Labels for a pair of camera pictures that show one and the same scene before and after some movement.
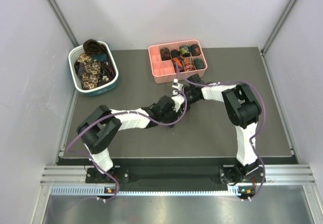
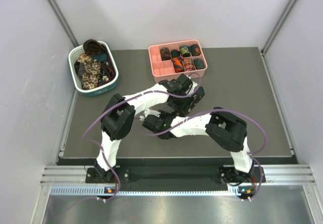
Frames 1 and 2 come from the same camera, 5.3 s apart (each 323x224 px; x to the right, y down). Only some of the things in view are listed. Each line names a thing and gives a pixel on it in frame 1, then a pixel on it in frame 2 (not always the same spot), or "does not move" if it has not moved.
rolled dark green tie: x=195 y=50 does not move
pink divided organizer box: x=177 y=61 does not move
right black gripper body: x=191 y=98 → x=161 y=137
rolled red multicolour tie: x=189 y=64 does not move
